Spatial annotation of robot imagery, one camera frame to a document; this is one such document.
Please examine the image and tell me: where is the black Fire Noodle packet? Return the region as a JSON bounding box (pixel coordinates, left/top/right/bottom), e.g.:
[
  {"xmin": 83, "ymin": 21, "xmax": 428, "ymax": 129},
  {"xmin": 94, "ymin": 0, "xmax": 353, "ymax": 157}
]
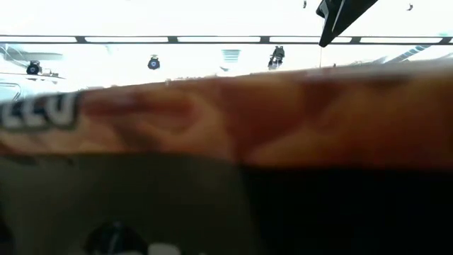
[{"xmin": 0, "ymin": 59, "xmax": 453, "ymax": 255}]

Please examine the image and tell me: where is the grey ceiling pipe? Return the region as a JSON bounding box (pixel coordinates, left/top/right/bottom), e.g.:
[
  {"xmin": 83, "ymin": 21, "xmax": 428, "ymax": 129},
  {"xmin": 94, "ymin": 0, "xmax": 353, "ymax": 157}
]
[{"xmin": 385, "ymin": 44, "xmax": 435, "ymax": 64}]

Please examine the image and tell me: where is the black ceiling light rail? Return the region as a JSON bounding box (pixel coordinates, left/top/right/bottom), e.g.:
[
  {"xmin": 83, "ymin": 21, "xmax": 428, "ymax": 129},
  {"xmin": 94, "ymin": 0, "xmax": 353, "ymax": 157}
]
[{"xmin": 0, "ymin": 34, "xmax": 453, "ymax": 45}]

